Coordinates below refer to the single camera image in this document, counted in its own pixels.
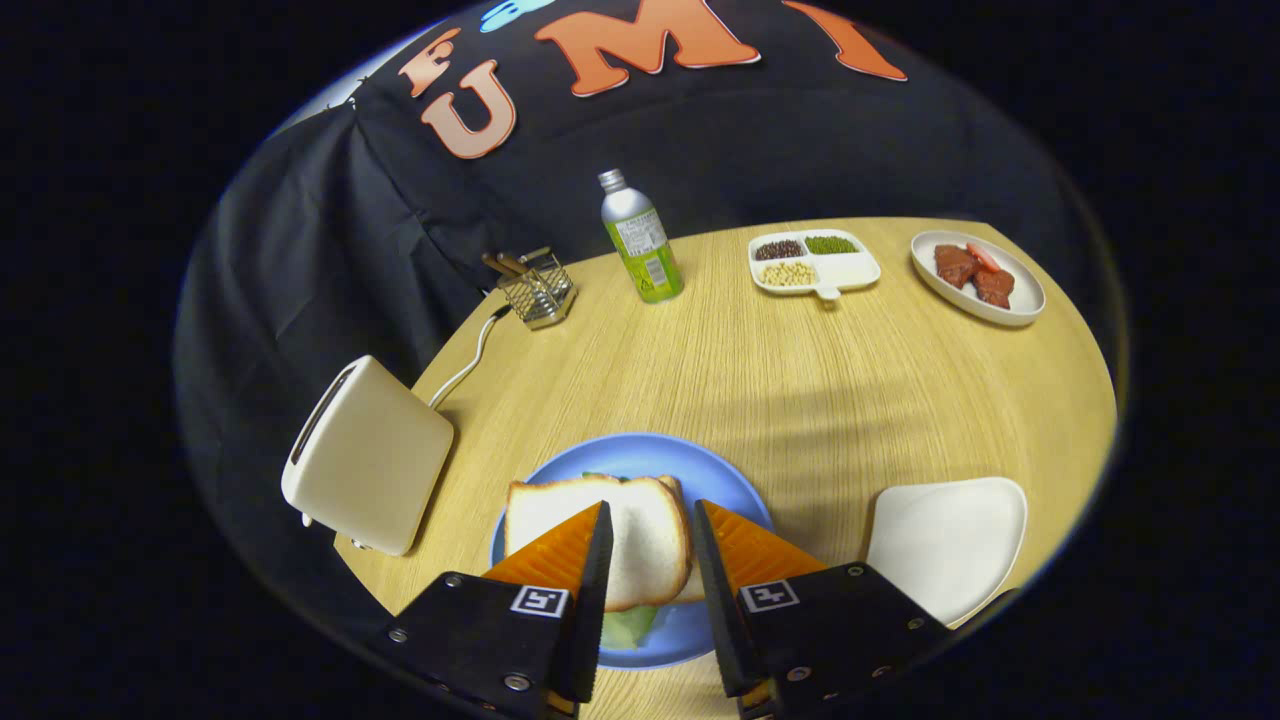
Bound black backdrop cloth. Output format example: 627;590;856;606
175;0;1126;641

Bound white toaster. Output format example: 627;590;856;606
281;355;455;557

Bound white toaster cable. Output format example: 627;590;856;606
430;305;513;409

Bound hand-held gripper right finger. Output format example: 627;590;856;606
693;499;951;720

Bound green lettuce leaf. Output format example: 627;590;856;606
582;472;661;649

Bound green label metal bottle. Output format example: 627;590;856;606
598;169;686;304

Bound blue round plate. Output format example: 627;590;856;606
489;432;774;670

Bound white divided dish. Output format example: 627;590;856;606
748;229;882;301

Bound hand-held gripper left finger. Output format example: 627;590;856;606
385;500;614;719

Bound toasted bread slice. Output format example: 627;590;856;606
504;474;694;612

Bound white oval plate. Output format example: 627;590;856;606
910;231;1047;328

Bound small white plate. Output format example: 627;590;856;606
865;477;1029;628

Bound wire mesh holder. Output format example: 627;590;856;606
497;252;578;331

